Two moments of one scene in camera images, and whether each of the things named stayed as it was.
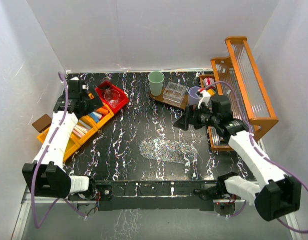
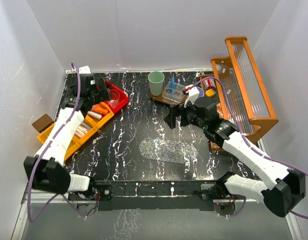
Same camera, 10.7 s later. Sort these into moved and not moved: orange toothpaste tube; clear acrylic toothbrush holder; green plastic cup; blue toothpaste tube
Moved: blue toothpaste tube
Not moved: clear acrylic toothbrush holder; orange toothpaste tube; green plastic cup
